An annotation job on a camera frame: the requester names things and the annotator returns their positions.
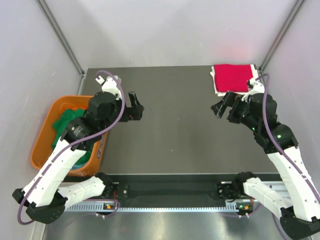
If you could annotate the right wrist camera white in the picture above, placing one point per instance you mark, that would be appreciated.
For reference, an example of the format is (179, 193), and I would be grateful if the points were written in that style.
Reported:
(257, 88)

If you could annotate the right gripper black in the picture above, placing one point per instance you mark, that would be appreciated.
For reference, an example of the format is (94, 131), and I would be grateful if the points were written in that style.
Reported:
(229, 99)

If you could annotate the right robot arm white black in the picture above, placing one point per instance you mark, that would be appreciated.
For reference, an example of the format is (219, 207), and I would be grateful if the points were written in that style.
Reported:
(299, 215)

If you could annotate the orange t shirt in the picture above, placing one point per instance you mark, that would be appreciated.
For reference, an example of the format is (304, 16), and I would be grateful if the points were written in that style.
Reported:
(75, 109)

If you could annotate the green t shirt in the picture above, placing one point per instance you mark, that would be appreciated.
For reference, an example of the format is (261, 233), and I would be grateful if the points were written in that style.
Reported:
(60, 125)

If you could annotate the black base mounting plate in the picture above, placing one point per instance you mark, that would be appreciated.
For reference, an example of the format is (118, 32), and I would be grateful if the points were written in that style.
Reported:
(173, 190)

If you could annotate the light blue t shirt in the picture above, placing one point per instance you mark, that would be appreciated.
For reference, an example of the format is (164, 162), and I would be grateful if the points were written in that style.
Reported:
(78, 166)

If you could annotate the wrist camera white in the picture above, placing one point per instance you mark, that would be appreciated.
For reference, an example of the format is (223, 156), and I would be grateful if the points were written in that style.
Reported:
(108, 85)
(257, 88)

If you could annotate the folded white t shirt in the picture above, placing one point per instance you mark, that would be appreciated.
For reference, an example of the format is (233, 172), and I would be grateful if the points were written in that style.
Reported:
(221, 94)

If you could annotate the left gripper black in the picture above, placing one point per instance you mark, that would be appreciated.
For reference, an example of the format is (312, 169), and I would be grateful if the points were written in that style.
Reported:
(133, 113)

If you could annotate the orange plastic basket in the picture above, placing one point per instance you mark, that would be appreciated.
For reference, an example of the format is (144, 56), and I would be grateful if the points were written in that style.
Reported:
(42, 148)

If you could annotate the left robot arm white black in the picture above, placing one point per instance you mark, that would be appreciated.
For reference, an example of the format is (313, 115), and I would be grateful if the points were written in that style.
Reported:
(44, 199)

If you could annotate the slotted grey cable duct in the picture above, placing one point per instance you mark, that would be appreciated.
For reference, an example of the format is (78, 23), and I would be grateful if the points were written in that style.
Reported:
(109, 207)

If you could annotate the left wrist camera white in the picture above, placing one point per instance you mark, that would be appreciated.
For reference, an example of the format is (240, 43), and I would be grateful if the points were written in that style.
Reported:
(108, 85)

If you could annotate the folded red t shirt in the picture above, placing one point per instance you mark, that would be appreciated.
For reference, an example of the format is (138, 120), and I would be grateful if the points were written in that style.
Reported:
(231, 77)

